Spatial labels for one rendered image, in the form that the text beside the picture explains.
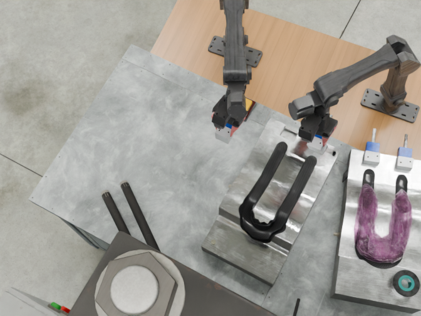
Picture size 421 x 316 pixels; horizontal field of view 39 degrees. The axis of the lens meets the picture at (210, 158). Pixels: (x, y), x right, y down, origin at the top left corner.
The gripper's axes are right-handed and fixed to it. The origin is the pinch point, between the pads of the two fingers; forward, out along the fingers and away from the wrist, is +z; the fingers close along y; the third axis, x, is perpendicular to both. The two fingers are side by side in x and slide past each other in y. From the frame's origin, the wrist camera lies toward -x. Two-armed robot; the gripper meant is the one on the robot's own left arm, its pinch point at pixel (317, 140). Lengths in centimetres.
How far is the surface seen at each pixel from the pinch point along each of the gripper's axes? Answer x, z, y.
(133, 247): -98, -80, 16
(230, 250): -40.3, 19.0, -9.5
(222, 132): -14.7, -3.4, -27.5
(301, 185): -11.9, 10.2, 0.7
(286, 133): 2.2, 4.5, -12.3
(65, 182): -48, 14, -73
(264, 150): -8.4, 4.8, -15.0
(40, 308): -99, -29, -19
